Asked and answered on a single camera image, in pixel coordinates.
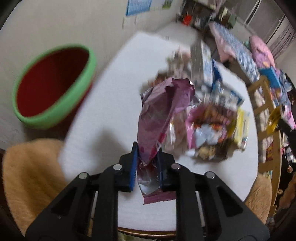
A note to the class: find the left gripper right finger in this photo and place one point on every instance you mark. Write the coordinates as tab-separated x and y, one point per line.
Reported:
206	208

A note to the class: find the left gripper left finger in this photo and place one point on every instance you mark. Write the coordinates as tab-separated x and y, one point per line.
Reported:
87	208

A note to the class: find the yellow snack packet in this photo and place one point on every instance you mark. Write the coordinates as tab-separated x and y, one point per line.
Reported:
240	135

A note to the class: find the light blue snack bag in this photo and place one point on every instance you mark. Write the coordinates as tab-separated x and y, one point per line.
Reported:
224	96

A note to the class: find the purple pink snack bag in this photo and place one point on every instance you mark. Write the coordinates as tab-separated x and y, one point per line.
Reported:
153	125

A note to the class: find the pink receipt box wrapper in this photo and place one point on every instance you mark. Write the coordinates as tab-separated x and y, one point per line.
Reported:
179	59

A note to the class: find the white blue milk carton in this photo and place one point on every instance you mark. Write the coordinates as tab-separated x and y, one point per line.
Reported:
201	63

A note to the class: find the blue foil snack bag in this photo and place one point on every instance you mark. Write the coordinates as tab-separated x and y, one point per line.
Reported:
215	73

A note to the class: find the newspaper ball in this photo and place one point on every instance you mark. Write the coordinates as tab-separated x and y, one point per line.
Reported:
164	84

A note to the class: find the green rimmed red trash bin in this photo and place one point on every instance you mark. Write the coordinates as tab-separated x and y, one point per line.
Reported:
52	87

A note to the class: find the beige fuzzy cushion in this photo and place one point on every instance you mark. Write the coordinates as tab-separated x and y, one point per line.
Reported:
33	178

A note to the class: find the pink cartoon snack wrapper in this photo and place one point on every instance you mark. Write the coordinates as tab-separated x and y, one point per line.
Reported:
210	128

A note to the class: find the blue book on bed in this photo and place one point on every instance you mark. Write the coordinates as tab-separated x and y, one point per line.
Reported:
270	74

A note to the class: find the pink folded quilt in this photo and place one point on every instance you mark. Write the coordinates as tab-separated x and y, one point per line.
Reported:
261	53

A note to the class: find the bed with plaid blanket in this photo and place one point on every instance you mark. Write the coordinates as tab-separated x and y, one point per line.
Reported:
229	46

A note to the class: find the red plastic bucket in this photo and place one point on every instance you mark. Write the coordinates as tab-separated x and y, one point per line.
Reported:
187	20

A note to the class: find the dark metal shelf rack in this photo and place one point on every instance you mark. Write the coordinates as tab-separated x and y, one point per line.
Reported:
201	12

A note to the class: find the wooden chair frame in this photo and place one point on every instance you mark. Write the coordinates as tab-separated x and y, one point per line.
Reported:
275	164

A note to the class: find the blue pinyin wall poster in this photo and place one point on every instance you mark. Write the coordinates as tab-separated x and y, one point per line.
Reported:
135	7

